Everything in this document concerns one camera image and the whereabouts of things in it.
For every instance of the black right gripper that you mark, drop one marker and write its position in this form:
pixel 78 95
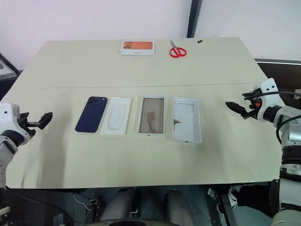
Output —
pixel 253 104

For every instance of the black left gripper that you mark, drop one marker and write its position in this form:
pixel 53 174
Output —
pixel 24 122

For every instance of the dark blue smartphone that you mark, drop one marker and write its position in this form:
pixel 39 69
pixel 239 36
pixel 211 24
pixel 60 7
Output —
pixel 91 115

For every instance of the white phone box base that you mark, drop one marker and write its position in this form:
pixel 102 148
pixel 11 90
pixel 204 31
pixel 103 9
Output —
pixel 187 120

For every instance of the white paper insert tray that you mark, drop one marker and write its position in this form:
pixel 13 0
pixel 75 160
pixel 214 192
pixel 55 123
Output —
pixel 116 117

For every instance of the blue smartphone box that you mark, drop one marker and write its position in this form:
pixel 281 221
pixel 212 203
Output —
pixel 151 115

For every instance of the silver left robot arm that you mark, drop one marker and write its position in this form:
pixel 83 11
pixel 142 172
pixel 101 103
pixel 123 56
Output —
pixel 5 155

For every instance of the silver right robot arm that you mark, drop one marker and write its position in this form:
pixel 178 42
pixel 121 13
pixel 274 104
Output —
pixel 291 136

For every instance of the white box with orange phone print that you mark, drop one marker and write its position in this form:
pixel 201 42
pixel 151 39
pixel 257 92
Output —
pixel 138 47

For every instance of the black side table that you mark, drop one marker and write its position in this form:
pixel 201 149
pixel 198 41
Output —
pixel 282 73

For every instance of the black metal rack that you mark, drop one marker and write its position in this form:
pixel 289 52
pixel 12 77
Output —
pixel 7 70

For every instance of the small black clip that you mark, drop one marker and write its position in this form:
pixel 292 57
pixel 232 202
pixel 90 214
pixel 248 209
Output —
pixel 200 41

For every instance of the grey rounded leg cover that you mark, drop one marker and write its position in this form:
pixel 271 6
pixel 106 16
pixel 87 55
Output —
pixel 178 207
pixel 122 204

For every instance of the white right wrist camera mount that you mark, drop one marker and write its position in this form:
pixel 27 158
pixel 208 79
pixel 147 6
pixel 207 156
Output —
pixel 268 89

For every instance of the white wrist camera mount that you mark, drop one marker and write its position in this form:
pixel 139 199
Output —
pixel 268 89
pixel 9 113

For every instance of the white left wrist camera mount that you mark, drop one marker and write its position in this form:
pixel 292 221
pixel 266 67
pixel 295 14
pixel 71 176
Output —
pixel 9 113

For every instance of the black table leg frame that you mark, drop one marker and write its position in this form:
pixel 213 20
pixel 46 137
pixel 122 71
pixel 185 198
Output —
pixel 223 207

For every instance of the dark vertical post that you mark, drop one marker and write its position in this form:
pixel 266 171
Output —
pixel 195 18

